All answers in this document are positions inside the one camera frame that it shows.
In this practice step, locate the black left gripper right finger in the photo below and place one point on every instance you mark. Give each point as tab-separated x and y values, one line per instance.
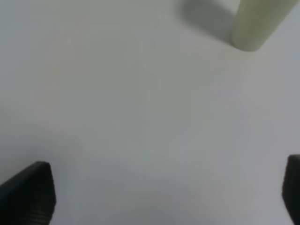
291	188

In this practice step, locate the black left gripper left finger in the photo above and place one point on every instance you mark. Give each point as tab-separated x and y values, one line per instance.
29	197

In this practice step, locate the pale green plastic cup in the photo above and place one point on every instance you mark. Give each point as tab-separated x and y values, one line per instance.
256	20

